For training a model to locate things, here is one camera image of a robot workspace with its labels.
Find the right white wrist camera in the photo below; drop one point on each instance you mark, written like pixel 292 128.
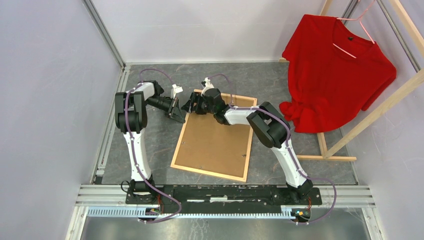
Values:
pixel 206 84

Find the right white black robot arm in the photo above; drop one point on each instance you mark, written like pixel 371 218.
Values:
pixel 270 127

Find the wooden clothes rack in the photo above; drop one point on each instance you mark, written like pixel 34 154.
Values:
pixel 403 91

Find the aluminium rail frame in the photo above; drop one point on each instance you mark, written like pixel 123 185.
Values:
pixel 101 212

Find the metal corner post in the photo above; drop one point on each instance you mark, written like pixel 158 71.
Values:
pixel 94 14

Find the wooden picture frame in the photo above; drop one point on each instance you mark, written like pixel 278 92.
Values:
pixel 212 174

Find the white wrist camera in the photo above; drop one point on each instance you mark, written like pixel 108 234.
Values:
pixel 206 84
pixel 175 90

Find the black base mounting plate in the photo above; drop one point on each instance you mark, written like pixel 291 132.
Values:
pixel 223 199

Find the brown backing board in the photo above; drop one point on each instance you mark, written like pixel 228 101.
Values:
pixel 215 145

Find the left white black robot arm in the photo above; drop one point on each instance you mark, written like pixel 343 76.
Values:
pixel 131 118

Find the red t-shirt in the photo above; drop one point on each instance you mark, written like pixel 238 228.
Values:
pixel 333 74

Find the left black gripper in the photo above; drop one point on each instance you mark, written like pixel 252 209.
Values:
pixel 175 112

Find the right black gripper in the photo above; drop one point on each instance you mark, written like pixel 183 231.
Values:
pixel 195 97

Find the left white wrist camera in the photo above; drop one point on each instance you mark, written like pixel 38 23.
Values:
pixel 175 90

